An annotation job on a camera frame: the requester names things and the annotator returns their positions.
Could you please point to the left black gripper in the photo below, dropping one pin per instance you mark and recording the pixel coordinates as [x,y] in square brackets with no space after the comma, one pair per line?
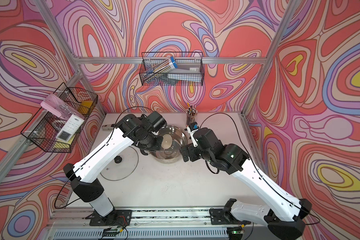
[158,146]

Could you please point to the grey white box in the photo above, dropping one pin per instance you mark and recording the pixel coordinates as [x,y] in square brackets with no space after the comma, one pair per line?
[185,73]

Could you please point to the stainless steel pot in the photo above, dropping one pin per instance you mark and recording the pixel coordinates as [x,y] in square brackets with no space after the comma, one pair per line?
[173,154]

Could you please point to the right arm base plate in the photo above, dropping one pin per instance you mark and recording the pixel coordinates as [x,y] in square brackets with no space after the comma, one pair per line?
[219,216]

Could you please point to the black wire basket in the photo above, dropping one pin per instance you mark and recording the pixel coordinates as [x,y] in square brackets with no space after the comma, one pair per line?
[43,127]
[194,59]

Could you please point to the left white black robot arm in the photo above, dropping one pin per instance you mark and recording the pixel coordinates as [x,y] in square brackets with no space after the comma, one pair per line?
[131,130]

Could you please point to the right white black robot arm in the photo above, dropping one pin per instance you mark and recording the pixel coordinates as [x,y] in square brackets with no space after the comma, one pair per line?
[282,213]

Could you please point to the green circuit board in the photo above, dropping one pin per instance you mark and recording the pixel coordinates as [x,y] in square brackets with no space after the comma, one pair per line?
[113,232]

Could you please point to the clear pencil cup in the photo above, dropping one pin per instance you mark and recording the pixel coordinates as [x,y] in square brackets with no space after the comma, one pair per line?
[191,114]

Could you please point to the glass pot lid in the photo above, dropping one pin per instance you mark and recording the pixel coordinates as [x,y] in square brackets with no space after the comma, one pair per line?
[122,166]

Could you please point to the aluminium front rail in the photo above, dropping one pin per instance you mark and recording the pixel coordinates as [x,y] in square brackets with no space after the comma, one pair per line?
[184,223]

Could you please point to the black silver stapler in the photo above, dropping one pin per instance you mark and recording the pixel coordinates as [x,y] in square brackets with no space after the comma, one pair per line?
[108,127]

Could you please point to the back black wire basket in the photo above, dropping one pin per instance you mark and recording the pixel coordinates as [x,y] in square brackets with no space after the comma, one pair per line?
[194,59]

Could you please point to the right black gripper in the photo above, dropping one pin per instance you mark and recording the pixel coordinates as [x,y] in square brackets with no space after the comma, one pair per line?
[191,148]

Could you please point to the left black wire basket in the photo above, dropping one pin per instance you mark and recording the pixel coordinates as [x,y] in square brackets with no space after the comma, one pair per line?
[43,127]

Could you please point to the yellow sponge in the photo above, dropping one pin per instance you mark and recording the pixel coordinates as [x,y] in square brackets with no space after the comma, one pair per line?
[85,108]

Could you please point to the clear tube of pencils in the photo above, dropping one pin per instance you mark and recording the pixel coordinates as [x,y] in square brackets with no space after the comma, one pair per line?
[155,69]

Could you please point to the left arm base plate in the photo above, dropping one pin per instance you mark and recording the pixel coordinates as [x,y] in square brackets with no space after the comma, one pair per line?
[114,218]

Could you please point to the white calculator device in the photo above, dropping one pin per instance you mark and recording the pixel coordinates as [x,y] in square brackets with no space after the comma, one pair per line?
[69,129]

